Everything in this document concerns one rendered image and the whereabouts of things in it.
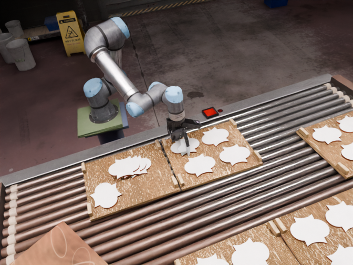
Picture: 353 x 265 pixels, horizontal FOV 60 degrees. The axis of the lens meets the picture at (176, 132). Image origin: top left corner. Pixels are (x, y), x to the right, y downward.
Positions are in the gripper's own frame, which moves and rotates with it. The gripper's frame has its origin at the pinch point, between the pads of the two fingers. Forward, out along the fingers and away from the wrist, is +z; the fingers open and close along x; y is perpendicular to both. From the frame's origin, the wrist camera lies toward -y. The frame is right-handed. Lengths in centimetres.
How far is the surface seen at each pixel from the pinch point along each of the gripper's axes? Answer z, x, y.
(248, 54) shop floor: 95, -229, -161
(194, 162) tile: -0.5, 13.3, -0.1
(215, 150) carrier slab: 0.6, 8.5, -13.3
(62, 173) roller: 2, -9, 64
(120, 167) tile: -2.8, 3.8, 34.6
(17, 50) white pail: 60, -337, 136
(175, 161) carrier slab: 0.4, 7.7, 7.9
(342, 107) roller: 3, 4, -93
